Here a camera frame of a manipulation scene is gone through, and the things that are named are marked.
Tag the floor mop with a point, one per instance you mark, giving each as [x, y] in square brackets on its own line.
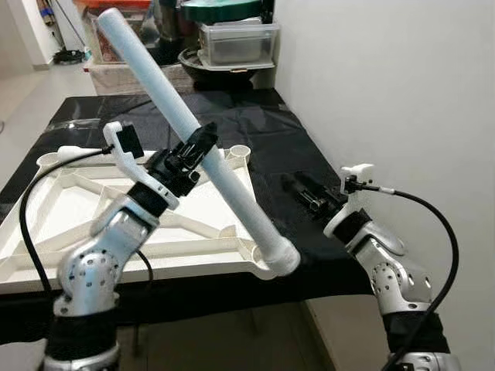
[68, 56]

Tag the white plastic children table top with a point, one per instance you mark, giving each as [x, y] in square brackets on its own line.
[46, 209]

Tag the clear plastic container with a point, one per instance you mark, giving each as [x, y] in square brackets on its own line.
[240, 45]

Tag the white plastic table leg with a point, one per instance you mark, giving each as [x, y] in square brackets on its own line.
[73, 152]
[170, 100]

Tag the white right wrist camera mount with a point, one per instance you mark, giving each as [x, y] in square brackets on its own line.
[357, 171]

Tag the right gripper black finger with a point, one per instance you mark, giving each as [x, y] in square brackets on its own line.
[302, 182]
[298, 195]

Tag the orange lidded storage box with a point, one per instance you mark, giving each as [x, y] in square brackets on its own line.
[99, 42]

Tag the beige patterned box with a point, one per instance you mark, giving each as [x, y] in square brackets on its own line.
[116, 81]

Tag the black round basin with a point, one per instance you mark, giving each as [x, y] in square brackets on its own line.
[224, 77]

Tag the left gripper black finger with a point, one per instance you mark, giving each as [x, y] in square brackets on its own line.
[203, 137]

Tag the green round lid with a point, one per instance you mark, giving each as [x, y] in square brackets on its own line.
[220, 9]

